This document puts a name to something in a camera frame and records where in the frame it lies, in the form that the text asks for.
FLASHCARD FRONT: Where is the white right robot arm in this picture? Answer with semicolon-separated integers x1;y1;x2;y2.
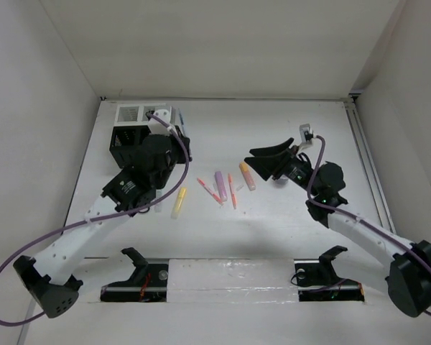
244;139;431;318

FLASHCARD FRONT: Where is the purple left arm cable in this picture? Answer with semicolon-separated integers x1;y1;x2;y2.
0;111;190;327

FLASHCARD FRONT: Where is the black mesh organizer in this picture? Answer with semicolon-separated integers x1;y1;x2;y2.
109;125;151;169

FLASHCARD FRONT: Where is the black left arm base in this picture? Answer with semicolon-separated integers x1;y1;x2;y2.
100;247;170;303

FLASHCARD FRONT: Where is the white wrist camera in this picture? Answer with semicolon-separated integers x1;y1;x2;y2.
146;109;172;136
299;124;314;151

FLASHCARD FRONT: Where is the purple highlighter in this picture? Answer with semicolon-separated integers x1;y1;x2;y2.
214;171;228;202

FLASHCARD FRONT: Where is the orange highlighter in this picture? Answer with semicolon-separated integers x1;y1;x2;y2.
239;162;256;191

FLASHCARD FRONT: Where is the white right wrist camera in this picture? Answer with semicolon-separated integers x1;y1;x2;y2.
299;124;314;151

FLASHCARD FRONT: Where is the orange double-tip pen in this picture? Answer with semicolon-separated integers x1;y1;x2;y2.
227;173;237;210

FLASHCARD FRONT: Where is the yellow highlighter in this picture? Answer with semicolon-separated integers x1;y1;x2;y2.
171;187;187;219

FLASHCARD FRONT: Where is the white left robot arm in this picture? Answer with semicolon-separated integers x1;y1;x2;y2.
13;132;190;318

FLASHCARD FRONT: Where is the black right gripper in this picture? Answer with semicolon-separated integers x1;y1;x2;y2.
244;137;320;197

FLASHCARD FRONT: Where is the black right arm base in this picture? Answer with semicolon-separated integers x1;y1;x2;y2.
290;246;365;302

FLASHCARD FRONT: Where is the green highlighter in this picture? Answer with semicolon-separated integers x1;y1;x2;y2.
154;190;162;213

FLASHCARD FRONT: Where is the red double-tip pen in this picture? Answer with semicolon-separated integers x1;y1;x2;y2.
197;178;223;206

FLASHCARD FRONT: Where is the white mesh organizer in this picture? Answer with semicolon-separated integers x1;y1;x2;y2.
114;103;175;127

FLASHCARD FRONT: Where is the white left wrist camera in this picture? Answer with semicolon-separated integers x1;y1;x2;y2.
146;109;172;136

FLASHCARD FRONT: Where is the blue pen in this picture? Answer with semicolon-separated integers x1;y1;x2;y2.
177;108;186;137

